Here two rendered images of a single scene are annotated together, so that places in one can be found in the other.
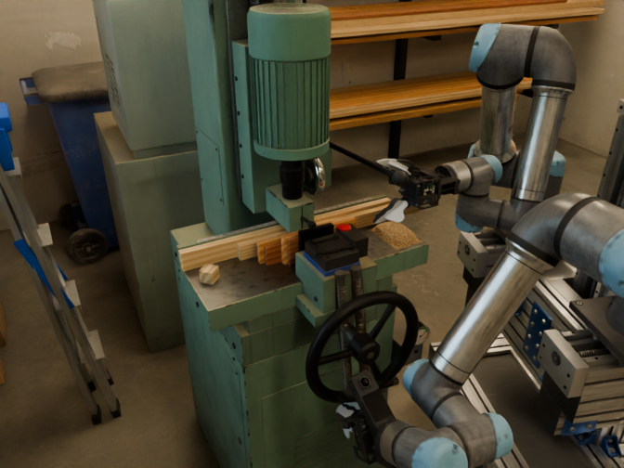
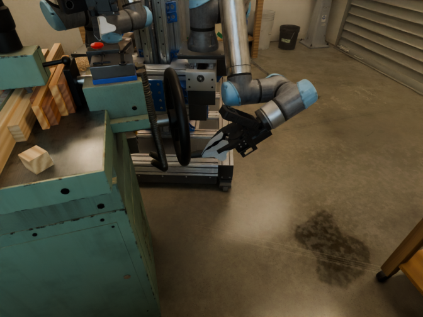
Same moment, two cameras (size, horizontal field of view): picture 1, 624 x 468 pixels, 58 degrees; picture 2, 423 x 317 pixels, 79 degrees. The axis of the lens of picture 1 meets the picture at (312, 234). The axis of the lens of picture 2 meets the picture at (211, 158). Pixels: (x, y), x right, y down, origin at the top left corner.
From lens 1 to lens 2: 97 cm
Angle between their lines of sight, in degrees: 63
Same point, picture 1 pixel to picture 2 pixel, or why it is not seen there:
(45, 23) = not seen: outside the picture
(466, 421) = (277, 80)
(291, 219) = (39, 68)
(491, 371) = not seen: hidden behind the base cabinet
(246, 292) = (92, 141)
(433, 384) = (248, 82)
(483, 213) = (122, 21)
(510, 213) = (134, 14)
